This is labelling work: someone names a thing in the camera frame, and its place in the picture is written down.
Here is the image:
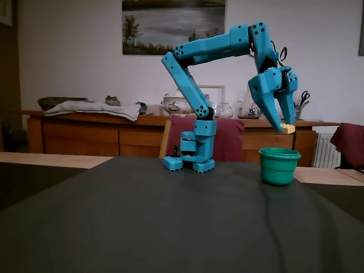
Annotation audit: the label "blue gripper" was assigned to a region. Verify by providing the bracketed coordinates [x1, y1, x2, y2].
[247, 66, 300, 133]

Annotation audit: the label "tall pinkish glass vase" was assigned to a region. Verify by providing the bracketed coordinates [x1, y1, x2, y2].
[237, 85, 261, 119]

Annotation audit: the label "round glass bowl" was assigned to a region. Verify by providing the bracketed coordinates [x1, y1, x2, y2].
[212, 102, 234, 119]

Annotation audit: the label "chair with maroon cover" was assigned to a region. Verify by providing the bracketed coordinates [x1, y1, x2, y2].
[159, 118, 245, 163]
[329, 122, 364, 174]

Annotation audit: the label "white radiator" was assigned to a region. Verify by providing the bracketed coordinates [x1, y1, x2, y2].
[312, 133, 342, 169]

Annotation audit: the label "green plastic cup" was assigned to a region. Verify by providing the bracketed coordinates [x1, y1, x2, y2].
[258, 147, 301, 186]

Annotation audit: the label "white porcelain tureen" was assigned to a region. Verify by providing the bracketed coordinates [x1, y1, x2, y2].
[161, 90, 212, 117]

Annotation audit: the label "black table mat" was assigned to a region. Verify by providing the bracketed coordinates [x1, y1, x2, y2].
[0, 162, 86, 212]
[303, 183, 364, 226]

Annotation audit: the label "lake landscape painting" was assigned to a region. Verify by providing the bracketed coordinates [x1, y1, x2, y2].
[122, 0, 227, 56]

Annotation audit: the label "grey folded cloth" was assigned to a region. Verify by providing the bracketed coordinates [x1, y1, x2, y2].
[44, 100, 147, 122]

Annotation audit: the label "wooden sideboard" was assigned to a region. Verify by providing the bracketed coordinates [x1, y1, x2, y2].
[22, 110, 341, 168]

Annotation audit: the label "large grey table mat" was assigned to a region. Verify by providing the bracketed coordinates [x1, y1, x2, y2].
[0, 155, 364, 273]

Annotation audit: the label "dark shallow bowl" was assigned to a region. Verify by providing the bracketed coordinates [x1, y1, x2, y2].
[37, 97, 88, 111]

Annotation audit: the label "black handled scissors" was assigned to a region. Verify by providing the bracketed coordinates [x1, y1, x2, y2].
[297, 90, 311, 109]

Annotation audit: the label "white picture frame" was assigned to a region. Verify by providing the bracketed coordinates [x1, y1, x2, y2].
[197, 84, 226, 114]

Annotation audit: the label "dark framed wall picture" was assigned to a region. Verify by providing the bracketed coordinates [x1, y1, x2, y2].
[358, 0, 364, 56]

